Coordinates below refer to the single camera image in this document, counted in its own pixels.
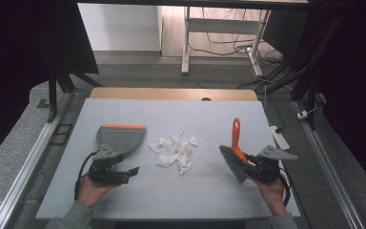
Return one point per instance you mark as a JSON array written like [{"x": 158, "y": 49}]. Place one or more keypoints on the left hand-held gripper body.
[{"x": 103, "y": 173}]

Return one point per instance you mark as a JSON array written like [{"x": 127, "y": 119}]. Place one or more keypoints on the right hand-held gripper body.
[{"x": 265, "y": 168}]

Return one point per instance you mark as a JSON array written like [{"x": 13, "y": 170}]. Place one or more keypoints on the grey dustpan with orange lip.
[{"x": 122, "y": 138}]

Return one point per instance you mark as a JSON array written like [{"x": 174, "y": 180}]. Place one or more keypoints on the pile of white paper scraps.
[{"x": 174, "y": 152}]

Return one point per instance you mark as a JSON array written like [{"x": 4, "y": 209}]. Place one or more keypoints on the person's left hand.
[{"x": 90, "y": 191}]

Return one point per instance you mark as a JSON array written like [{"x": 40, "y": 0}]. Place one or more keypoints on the person's right hand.
[{"x": 273, "y": 194}]

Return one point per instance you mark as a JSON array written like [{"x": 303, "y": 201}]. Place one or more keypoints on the white power strip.
[{"x": 280, "y": 138}]

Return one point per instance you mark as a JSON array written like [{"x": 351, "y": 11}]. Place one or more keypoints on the pale blue table board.
[{"x": 178, "y": 191}]

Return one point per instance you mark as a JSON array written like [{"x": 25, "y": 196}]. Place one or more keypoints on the small white adapter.
[{"x": 302, "y": 114}]

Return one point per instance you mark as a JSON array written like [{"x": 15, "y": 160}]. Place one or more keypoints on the wooden table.
[{"x": 158, "y": 93}]

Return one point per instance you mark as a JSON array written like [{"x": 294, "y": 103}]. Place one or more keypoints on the black metal stand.
[
  {"x": 305, "y": 76},
  {"x": 52, "y": 92}
]

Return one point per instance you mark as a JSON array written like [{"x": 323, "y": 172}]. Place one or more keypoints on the black curtain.
[
  {"x": 19, "y": 63},
  {"x": 355, "y": 95}
]

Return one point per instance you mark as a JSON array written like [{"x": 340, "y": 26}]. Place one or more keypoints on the white cabinet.
[{"x": 120, "y": 27}]

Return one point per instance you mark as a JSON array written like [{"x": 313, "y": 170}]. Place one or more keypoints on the aluminium rail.
[
  {"x": 327, "y": 168},
  {"x": 28, "y": 165}
]

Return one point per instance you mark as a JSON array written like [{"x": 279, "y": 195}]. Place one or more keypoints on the white desk frame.
[{"x": 222, "y": 26}]

